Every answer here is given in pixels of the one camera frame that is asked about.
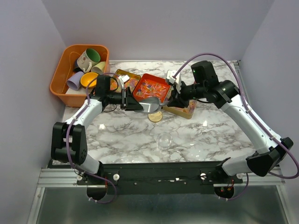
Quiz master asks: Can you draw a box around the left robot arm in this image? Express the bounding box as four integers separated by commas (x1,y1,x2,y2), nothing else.
51,73,143,184

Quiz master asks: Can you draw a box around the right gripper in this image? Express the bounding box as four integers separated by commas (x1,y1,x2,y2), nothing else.
166,79,206,109

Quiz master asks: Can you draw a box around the gold jar lid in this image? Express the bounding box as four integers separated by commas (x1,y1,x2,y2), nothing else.
148,111,163,123

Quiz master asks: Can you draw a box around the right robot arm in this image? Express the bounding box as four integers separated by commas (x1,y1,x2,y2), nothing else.
165,61,293,183

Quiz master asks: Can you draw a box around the aluminium frame rail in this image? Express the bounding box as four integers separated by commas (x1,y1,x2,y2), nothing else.
37,167,88,187

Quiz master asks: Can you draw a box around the orange lollipop tin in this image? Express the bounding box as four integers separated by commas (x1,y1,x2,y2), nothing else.
133,73,171,103

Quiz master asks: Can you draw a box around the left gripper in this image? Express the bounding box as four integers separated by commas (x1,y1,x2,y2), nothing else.
106,86,143,111

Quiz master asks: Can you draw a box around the cream yellow cup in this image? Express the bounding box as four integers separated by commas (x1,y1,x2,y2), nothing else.
90,62,106,75

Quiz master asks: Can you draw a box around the floral green-inside mug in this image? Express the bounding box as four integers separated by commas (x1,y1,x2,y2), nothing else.
77,48,101,73

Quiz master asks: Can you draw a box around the yellow-inside bowl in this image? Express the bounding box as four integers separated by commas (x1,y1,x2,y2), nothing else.
80,72,99,90

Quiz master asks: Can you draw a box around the dark navy cup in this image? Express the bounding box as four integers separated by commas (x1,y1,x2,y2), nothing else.
73,58,82,73

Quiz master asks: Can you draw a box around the silver metal scoop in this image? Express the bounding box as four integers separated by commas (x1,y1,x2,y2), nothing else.
135,97,169,114

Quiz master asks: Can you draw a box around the lavender cup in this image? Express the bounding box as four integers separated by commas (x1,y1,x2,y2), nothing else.
66,71,84,91

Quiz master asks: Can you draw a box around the clear glass jar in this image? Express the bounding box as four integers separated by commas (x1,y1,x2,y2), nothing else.
157,133,173,150

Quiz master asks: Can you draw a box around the orange plastic bin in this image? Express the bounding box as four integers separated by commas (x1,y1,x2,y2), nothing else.
50,44,110,107

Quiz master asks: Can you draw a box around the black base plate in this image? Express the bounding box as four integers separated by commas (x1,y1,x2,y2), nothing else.
77,161,243,195

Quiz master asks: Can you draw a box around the dark tin of gummies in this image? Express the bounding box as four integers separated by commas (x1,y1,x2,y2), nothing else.
110,69,141,92

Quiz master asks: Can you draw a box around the gold popsicle candy tin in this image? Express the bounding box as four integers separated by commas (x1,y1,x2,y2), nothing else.
163,100,197,119

